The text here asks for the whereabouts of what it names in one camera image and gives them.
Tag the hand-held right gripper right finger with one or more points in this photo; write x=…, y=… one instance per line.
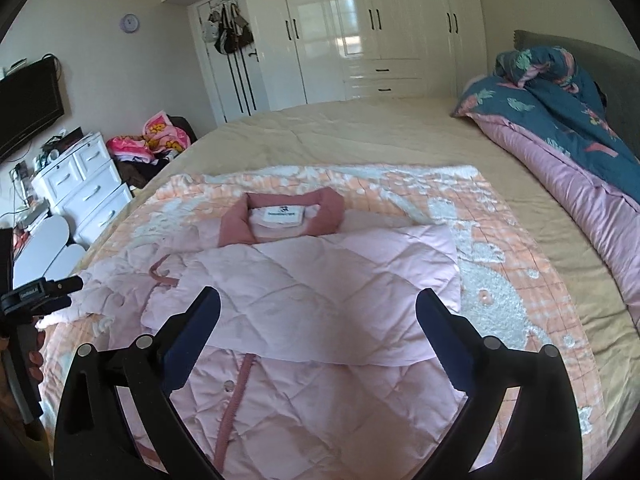
x=445, y=340

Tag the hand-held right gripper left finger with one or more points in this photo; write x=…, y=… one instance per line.
x=190, y=340

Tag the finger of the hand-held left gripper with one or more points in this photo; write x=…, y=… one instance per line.
x=67, y=284

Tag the pink quilted blanket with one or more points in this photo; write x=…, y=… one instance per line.
x=310, y=280

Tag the person's left hand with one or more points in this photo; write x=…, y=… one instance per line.
x=36, y=360

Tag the white rounded board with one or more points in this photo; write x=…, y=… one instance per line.
x=72, y=257
x=42, y=245

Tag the white drawer chest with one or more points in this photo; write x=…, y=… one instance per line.
x=85, y=185

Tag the orange printed blanket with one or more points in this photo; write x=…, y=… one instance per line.
x=500, y=240

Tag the clutter of small items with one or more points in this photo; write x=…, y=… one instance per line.
x=57, y=147

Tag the pink cartoon blanket pile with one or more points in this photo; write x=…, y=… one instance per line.
x=160, y=132

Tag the black television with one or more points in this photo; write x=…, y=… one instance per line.
x=25, y=105

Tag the bed with beige bedspread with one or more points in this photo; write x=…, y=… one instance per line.
x=350, y=130

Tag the blue floral quilt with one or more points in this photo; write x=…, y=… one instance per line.
x=565, y=125

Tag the white door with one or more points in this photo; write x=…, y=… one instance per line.
x=220, y=85

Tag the hanging bags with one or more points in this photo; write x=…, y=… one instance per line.
x=230, y=35

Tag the grey headboard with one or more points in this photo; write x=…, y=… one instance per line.
x=615, y=65

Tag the white glossy wardrobe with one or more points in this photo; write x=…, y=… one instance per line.
x=325, y=35

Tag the round wall clock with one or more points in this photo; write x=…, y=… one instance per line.
x=130, y=23

